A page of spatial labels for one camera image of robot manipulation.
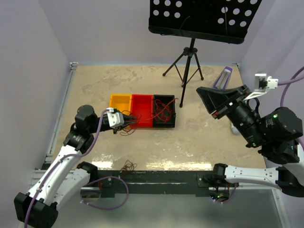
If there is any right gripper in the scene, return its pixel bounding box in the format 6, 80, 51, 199
196, 83, 266, 146

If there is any orange plastic bin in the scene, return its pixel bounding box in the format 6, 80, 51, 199
109, 94, 132, 114

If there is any red plastic bin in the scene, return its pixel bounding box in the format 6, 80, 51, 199
131, 94, 153, 128

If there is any small brown cable clump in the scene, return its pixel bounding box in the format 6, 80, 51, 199
120, 160, 137, 174

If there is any black plastic bin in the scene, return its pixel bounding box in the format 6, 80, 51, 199
153, 95, 176, 128

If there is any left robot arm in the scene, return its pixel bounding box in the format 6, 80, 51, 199
14, 105, 136, 228

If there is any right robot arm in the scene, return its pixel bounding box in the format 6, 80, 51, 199
196, 85, 304, 198

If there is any purple metronome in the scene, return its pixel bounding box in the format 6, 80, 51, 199
211, 66, 233, 89

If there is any white microphone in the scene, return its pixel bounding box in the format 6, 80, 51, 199
231, 126, 240, 135

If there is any black music stand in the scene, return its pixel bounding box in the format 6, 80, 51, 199
148, 0, 263, 108

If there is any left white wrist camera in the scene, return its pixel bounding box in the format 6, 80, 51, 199
105, 107, 124, 128

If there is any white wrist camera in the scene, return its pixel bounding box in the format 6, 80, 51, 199
105, 107, 124, 128
244, 73, 278, 101

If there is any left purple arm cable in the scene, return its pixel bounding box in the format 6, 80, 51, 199
23, 111, 109, 228

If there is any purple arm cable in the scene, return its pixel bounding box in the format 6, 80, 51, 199
23, 111, 109, 228
277, 66, 304, 152

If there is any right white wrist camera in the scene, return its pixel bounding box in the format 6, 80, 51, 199
244, 73, 278, 101

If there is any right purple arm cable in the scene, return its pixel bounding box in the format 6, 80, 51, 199
277, 66, 304, 152

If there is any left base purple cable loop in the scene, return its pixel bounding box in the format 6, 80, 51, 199
79, 175, 129, 210

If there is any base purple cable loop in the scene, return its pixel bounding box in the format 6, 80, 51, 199
79, 175, 129, 210
213, 182, 238, 204

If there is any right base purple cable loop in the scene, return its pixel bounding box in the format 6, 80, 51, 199
213, 182, 238, 204

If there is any aluminium frame rail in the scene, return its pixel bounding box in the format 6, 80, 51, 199
29, 169, 282, 190

